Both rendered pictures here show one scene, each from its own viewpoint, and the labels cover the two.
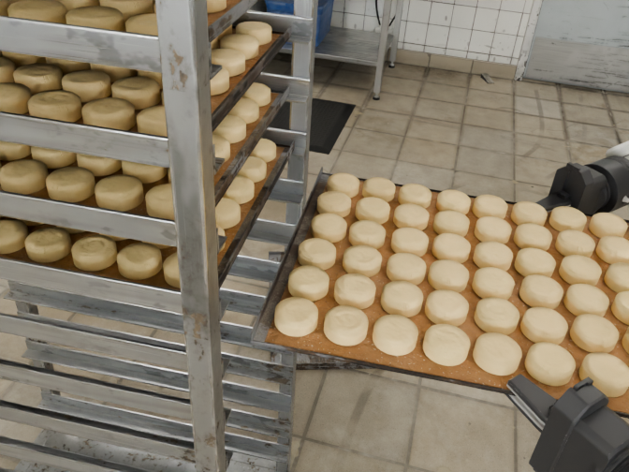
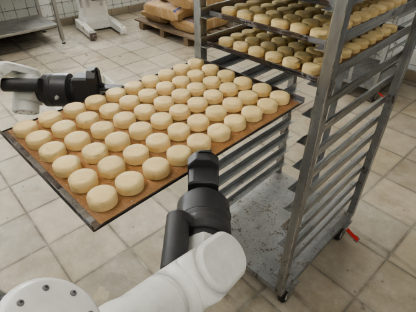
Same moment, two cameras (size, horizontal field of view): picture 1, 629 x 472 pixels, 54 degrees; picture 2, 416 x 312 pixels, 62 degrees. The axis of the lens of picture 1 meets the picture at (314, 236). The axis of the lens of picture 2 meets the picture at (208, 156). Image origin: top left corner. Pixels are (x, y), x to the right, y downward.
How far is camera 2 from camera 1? 1.38 m
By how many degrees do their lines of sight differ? 92
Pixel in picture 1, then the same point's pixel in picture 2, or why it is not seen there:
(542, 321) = (129, 97)
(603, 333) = (105, 106)
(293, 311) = (195, 60)
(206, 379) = not seen: hidden behind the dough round
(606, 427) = (82, 74)
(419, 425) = not seen: outside the picture
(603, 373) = (95, 96)
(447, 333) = (151, 78)
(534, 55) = not seen: outside the picture
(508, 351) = (129, 85)
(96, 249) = (246, 31)
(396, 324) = (168, 72)
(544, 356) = (117, 90)
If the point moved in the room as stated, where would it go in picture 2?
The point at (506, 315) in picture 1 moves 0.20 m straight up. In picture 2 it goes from (143, 92) to (132, 9)
